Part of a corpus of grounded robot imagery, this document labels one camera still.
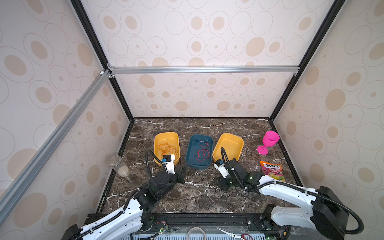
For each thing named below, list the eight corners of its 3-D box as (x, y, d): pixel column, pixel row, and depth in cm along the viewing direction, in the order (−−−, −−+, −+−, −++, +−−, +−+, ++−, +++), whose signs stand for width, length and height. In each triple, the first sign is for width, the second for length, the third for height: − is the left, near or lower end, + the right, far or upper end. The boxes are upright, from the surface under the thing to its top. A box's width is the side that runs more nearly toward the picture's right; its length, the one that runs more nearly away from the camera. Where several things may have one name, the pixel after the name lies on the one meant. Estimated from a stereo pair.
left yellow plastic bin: (151, 165, 96) (148, 160, 91) (157, 137, 111) (155, 131, 106) (179, 165, 96) (178, 160, 91) (181, 137, 111) (181, 131, 106)
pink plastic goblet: (258, 155, 101) (267, 141, 88) (255, 145, 106) (263, 130, 94) (270, 155, 101) (281, 141, 88) (266, 145, 106) (276, 130, 94)
